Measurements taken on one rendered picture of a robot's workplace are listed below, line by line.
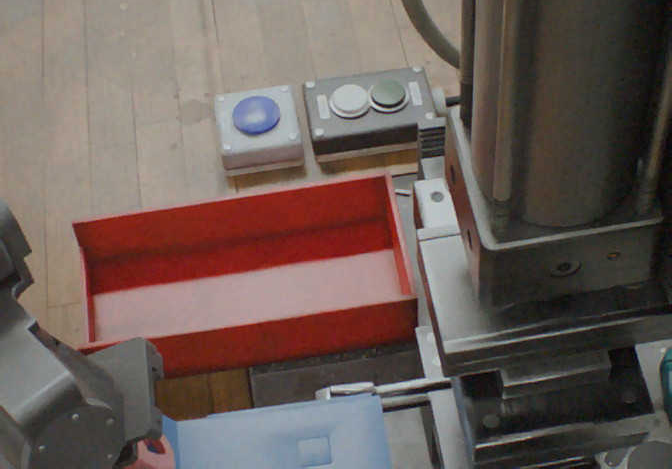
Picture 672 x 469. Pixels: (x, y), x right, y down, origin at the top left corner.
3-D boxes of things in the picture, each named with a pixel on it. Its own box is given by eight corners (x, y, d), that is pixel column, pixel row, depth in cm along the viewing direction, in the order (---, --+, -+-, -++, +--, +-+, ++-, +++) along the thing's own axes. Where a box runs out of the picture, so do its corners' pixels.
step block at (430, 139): (417, 192, 110) (417, 120, 102) (453, 187, 110) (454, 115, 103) (432, 256, 106) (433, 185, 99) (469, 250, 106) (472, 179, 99)
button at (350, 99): (331, 102, 114) (330, 86, 112) (365, 97, 114) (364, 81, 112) (336, 128, 112) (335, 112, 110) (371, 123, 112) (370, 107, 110)
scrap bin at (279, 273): (85, 263, 107) (70, 219, 102) (391, 216, 108) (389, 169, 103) (93, 390, 100) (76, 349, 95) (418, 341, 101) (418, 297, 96)
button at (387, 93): (368, 97, 114) (368, 81, 112) (402, 92, 114) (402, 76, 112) (374, 122, 112) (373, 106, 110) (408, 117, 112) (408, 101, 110)
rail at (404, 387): (375, 404, 91) (374, 386, 89) (564, 371, 91) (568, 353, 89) (377, 411, 90) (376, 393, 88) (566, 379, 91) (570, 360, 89)
